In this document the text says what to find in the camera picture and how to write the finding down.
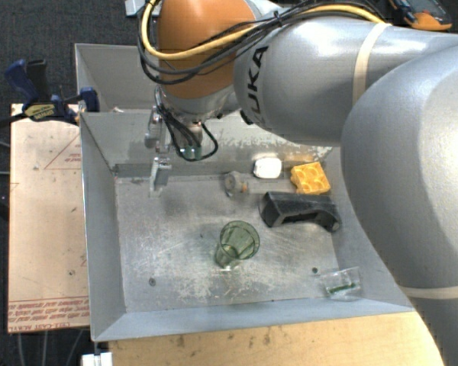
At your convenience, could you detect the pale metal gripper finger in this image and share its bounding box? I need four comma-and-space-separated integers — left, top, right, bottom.
148, 156, 173, 199
144, 105, 165, 151

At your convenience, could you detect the small grey and tan object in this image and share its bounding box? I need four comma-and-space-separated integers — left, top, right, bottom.
224, 170, 250, 198

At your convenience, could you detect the grey metal bin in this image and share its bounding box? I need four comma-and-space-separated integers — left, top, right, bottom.
74, 43, 415, 342

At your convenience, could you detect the white rounded plastic piece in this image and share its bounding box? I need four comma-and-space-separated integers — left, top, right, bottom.
252, 157, 283, 180

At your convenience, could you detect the clear green plastic cup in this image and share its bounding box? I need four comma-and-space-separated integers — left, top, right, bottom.
214, 220, 261, 271

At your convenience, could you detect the brown cardboard board, red print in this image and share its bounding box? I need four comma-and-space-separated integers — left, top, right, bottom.
7, 103, 91, 334

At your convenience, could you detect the yellow toy building brick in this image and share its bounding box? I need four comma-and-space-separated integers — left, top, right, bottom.
289, 161, 332, 196

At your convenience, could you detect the black curved plastic block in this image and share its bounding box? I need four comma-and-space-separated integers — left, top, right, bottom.
259, 191, 343, 233

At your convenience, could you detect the clear plastic packet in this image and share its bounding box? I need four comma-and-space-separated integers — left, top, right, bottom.
319, 266, 363, 301

